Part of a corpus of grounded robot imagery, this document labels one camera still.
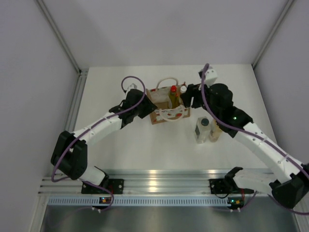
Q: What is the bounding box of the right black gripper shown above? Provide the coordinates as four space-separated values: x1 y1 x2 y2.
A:
180 80 220 119

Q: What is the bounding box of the yellow bottle red cap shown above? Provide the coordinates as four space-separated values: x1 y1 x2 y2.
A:
168 85 180 109

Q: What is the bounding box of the watermelon print canvas bag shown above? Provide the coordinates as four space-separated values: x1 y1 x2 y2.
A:
146 77 190 125

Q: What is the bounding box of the square bottle dark cap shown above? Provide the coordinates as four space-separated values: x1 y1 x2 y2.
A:
194 117 210 144

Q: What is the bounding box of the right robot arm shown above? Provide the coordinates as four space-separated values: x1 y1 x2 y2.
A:
182 84 309 209

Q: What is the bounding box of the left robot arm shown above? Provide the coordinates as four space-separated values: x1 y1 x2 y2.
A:
51 84 190 193

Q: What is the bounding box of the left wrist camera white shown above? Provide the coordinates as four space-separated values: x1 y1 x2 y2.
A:
126 83 138 92

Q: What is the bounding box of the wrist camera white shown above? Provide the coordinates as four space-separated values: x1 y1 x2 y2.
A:
126 83 138 92
204 63 218 87

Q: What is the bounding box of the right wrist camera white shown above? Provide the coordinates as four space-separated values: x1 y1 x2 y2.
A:
204 63 218 87

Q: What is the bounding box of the left aluminium frame post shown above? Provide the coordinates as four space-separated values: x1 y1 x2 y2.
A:
36 0 89 75

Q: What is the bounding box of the aluminium frame post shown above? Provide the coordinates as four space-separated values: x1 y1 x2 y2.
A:
252 0 297 70
36 0 89 75

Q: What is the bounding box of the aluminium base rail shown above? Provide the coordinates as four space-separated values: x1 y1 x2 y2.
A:
38 169 229 196

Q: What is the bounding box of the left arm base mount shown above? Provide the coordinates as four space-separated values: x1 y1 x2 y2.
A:
81 178 125 195

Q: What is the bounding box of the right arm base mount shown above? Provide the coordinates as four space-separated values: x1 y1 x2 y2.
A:
209 178 254 195

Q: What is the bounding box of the right aluminium frame post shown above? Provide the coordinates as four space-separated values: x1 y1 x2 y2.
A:
252 0 297 70

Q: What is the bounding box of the perforated cable duct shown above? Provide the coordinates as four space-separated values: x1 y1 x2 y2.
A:
47 196 240 207

